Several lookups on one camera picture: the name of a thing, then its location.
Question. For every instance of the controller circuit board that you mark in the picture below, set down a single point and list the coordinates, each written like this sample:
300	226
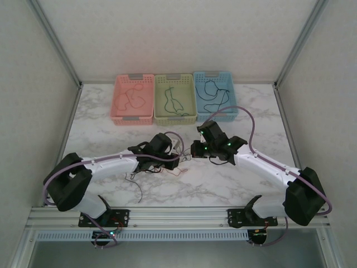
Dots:
259	236
106	236

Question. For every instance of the pink plastic basket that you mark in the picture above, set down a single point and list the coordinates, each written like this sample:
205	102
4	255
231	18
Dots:
132	117

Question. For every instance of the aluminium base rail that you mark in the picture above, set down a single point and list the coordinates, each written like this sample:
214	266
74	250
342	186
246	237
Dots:
178	217

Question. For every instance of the green plastic basket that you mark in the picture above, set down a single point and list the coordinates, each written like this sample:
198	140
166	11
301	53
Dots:
184	95

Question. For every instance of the blue plastic basket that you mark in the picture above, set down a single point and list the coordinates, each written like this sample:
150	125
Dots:
214	76

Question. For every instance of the aluminium side rail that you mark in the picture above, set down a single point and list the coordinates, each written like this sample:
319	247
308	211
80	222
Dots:
284	111
64	139

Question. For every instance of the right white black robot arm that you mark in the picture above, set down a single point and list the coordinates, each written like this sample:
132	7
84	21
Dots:
265	167

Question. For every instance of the aluminium frame post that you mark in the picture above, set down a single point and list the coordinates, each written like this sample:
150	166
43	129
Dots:
57	42
299	42

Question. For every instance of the aluminium frame leg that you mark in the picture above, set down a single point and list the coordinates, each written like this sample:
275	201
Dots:
325	248
25	248

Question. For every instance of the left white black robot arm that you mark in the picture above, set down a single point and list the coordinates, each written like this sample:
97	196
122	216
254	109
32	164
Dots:
111	167

